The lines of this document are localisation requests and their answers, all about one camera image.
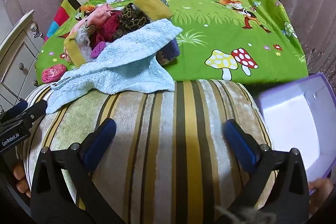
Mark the leopard print cloth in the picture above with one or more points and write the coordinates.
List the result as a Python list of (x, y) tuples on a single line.
[(131, 16)]

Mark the light blue towel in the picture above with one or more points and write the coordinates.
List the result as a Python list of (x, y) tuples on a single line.
[(126, 66)]

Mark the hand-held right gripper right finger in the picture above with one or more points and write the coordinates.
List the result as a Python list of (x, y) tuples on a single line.
[(239, 142)]

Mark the dark red knit cloth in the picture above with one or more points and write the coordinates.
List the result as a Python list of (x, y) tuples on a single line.
[(109, 26)]

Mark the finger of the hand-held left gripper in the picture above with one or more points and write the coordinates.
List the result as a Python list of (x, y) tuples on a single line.
[(15, 109), (36, 110)]

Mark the striped velvet cushion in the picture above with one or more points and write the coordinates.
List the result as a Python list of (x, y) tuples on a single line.
[(162, 148)]

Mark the white purple cardboard box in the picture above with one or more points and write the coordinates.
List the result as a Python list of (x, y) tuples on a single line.
[(291, 119)]

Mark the pink flower-shaped cloth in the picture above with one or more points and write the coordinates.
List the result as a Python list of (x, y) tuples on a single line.
[(53, 74)]

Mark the green cartoon printed bed sheet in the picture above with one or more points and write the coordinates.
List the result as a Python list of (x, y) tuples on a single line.
[(210, 37)]

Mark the yellow cloth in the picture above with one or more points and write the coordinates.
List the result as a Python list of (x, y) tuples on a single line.
[(155, 7)]

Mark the cream nightstand with drawers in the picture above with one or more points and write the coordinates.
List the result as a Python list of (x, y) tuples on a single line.
[(18, 56)]

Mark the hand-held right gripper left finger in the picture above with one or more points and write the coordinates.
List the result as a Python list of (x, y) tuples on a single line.
[(101, 138)]

